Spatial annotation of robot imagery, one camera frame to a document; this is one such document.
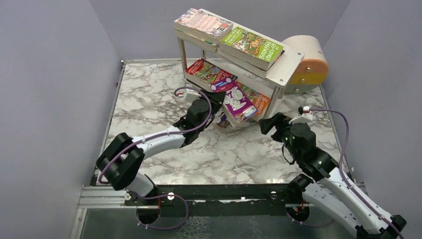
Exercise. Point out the round wooden drawer box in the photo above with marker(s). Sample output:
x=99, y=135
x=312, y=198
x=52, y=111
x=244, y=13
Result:
x=313, y=69

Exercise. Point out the white two-tier shelf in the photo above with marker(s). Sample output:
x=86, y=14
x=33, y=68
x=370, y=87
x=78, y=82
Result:
x=278, y=75

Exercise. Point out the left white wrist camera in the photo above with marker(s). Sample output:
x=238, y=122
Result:
x=189, y=95

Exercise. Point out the pink floral book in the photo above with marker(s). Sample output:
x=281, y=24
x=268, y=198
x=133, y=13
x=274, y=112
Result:
x=202, y=25

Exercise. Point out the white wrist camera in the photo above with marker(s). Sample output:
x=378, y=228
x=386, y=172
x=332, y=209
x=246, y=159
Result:
x=305, y=115
x=189, y=95

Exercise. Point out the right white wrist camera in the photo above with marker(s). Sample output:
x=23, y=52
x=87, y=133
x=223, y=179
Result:
x=305, y=115

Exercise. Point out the green 65-storey treehouse book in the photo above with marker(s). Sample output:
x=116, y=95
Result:
x=251, y=48

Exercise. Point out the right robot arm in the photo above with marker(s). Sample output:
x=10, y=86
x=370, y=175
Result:
x=324, y=183

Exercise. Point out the orange 78-storey treehouse book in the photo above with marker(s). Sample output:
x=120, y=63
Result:
x=259, y=100

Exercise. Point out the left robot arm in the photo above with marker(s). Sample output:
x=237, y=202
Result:
x=120, y=161

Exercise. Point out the red 13-storey treehouse book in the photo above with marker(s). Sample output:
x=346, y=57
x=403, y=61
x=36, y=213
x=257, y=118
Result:
x=206, y=70

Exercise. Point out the purple cartoon book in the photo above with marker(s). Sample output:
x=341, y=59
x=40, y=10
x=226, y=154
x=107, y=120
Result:
x=220, y=119

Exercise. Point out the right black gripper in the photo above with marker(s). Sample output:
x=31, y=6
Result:
x=275, y=122

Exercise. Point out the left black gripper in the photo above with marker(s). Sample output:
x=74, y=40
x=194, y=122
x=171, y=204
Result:
x=215, y=98

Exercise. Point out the red bottom books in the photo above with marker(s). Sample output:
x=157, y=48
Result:
x=236, y=105

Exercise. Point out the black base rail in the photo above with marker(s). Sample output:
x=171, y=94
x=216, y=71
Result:
x=198, y=200

